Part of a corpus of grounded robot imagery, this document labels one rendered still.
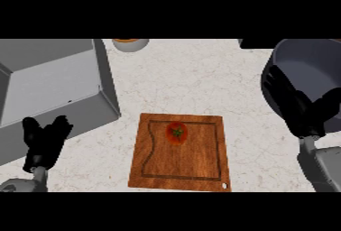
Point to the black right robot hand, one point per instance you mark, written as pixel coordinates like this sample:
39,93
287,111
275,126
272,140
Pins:
299,106

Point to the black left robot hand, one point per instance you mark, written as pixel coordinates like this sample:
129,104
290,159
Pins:
42,141

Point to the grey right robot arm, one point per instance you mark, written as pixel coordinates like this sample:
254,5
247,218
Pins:
319,164

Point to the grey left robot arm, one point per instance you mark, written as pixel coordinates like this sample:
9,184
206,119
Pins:
27,182

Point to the dark grey pot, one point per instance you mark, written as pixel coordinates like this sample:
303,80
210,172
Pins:
311,72

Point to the red tomato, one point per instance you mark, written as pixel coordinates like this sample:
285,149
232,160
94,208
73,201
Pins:
176,133

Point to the brown wooden cutting board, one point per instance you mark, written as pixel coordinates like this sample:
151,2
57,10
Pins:
181,153

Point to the grey steel sink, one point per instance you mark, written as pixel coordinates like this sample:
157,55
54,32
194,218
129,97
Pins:
49,90

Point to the black appliance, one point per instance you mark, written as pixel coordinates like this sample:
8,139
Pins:
260,43

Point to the white cup with orange content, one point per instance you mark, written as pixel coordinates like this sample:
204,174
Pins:
129,44

